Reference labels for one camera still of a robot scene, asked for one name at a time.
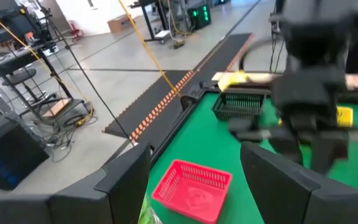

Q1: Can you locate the red hand truck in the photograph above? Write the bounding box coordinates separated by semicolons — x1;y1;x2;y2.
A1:
68;19;85;42

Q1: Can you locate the black tripod stand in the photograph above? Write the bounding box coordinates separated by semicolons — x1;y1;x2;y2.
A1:
35;0;135;146

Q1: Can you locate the red plastic basket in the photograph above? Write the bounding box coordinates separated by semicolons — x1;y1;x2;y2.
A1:
151;159;233;224

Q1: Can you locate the potted succulent in patterned pot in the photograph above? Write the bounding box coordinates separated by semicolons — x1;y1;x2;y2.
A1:
137;194;164;224

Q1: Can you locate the yellow cable tag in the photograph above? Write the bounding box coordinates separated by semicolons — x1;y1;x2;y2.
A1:
217;70;250;93

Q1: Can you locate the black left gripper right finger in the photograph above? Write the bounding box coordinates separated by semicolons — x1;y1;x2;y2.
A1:
240;142;358;224

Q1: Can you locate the black floor mat orange stripe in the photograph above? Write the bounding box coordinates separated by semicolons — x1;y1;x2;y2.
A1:
103;32;255;147

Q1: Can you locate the black workbench frame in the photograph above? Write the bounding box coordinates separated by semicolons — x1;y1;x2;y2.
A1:
130;0;171;44

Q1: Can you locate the black stool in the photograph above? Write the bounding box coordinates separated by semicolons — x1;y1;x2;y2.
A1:
1;67;60;110

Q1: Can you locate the black computer case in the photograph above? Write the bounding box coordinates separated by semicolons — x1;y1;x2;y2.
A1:
0;113;50;191

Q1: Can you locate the black looped cable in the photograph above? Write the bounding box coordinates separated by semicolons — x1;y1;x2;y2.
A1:
239;38;281;73

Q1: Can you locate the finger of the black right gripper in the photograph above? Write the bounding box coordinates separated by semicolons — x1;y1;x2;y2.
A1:
268;131;305;165
310;139;350;175

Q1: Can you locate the cardboard box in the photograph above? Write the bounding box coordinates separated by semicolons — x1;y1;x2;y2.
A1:
107;13;137;34

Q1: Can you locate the machine with green LED display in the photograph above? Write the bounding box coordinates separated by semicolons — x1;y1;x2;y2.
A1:
187;2;213;31

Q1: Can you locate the black table border frame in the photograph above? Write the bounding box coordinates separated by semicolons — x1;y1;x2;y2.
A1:
147;80;220;166

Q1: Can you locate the black desk with monitor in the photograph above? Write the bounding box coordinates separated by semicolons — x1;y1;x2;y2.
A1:
0;0;88;125

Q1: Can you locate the floor cable bundle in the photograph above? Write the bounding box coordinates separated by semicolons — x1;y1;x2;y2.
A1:
40;101;98;163

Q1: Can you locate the yellow hanging cord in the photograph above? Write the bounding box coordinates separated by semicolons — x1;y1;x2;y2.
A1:
0;2;94;127
117;0;181;96

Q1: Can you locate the dark green plastic basket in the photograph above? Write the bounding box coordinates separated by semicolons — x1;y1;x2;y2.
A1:
212;91;267;123

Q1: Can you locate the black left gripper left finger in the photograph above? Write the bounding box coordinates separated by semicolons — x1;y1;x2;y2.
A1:
0;142;152;224

